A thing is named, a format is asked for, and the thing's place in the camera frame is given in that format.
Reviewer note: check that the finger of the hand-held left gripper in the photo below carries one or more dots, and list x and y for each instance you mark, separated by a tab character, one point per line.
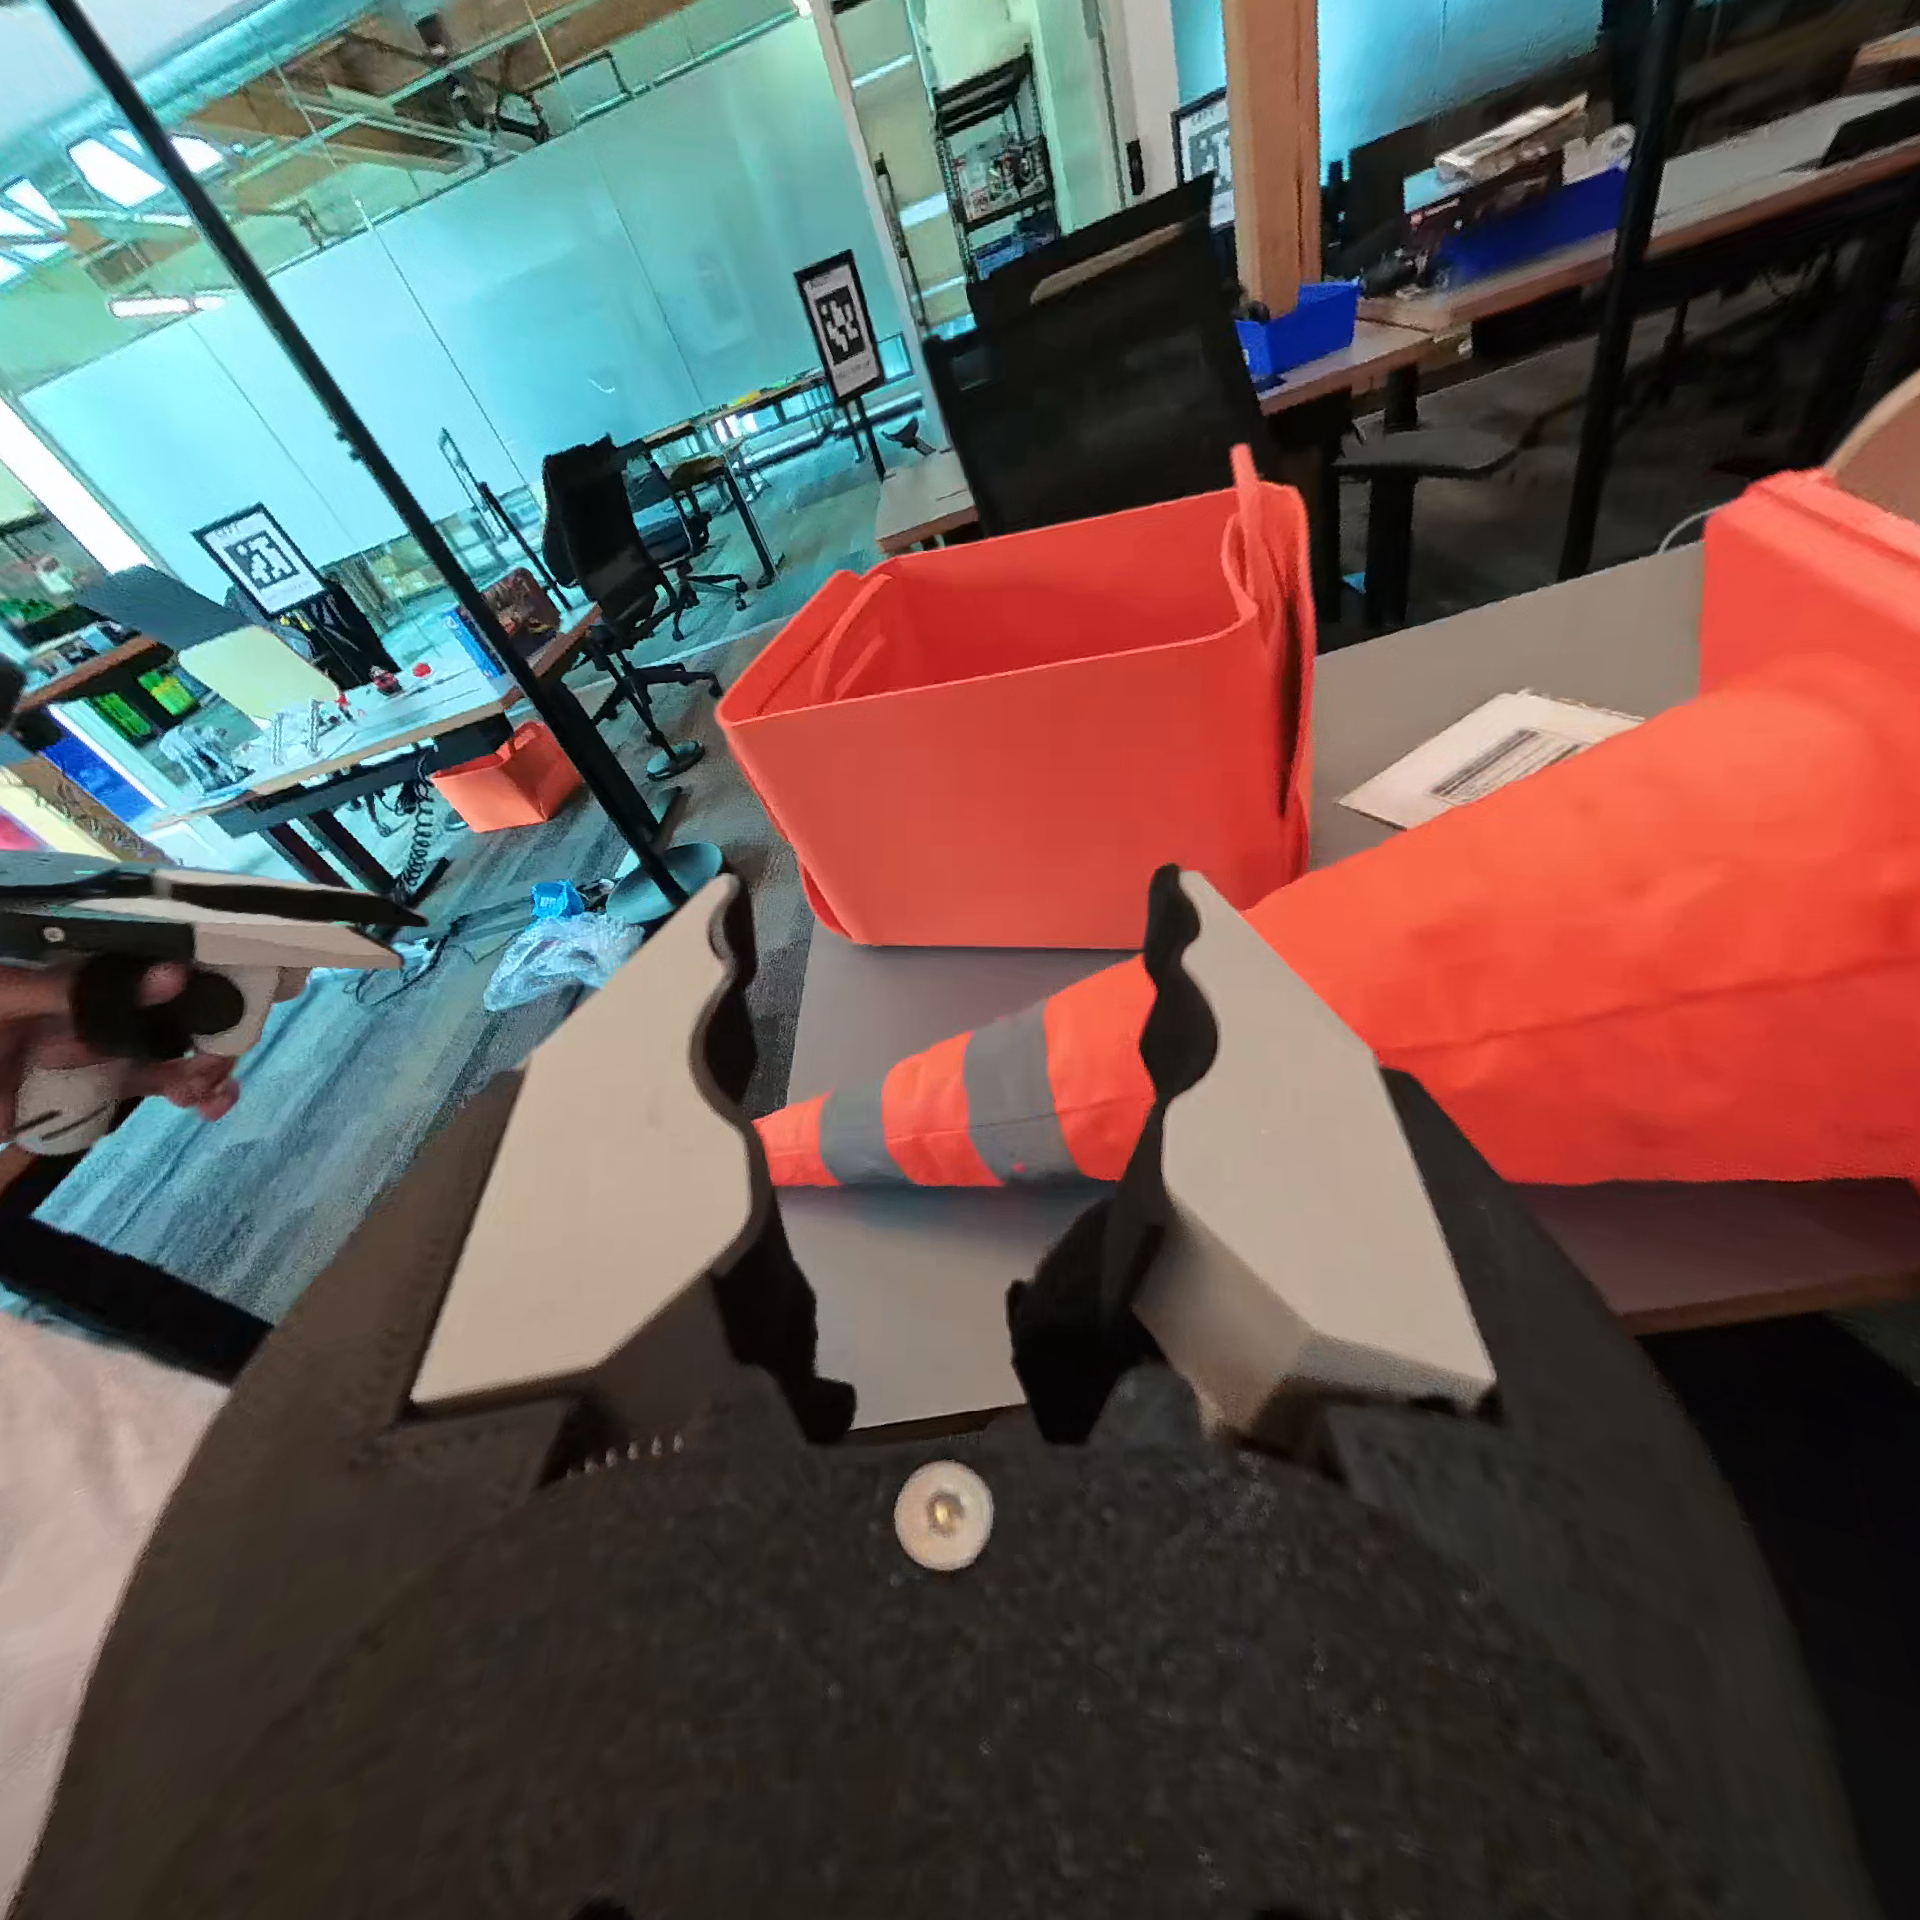
285	939
224	888

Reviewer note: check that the orange fabric bin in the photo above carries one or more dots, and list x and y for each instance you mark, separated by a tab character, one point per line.
1034	780

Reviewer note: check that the tag sign board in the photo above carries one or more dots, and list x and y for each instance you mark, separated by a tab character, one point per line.
841	322
1205	151
262	562

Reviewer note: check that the blue storage box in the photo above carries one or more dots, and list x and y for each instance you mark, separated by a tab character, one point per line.
1545	224

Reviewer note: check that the small orange floor bin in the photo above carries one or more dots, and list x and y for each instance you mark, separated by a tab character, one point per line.
510	780

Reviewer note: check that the clear plastic bag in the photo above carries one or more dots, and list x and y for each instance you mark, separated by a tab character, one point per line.
559	960

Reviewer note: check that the long wooden desk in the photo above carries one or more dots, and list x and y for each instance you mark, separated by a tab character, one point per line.
1754	195

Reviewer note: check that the black upright pole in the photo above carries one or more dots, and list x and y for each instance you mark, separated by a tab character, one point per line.
1628	271

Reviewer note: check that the orange traffic cone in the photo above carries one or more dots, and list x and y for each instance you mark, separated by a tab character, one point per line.
1574	975

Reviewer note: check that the black mesh office chair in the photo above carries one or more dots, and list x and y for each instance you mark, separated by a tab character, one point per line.
1119	390

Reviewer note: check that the black swivel office chair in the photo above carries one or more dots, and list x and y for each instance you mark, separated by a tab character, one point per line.
614	570

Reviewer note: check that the black shelf rack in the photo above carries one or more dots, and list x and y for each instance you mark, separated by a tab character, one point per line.
993	164

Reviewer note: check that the black floor stand pole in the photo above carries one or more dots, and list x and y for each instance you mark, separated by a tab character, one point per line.
450	570

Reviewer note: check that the grey desk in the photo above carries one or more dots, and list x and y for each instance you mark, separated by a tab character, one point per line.
931	1290

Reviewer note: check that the white paper sheet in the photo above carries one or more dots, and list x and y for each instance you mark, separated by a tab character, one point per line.
1479	758

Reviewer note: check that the round wooden board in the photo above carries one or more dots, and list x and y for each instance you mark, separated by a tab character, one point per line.
1882	450

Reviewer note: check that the wooden post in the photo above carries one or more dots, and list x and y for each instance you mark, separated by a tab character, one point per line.
1273	135

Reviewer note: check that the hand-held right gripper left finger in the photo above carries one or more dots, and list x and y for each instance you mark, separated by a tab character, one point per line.
601	1201

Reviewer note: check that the wooden standing desk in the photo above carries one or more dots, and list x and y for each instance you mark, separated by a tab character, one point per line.
375	728

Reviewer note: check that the person's left hand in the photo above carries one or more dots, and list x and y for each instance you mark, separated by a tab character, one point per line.
188	1073

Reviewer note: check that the blue plastic bin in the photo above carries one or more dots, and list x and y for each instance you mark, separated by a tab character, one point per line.
1298	330

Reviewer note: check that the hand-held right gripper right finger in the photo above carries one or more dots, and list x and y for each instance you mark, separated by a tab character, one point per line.
1305	1185

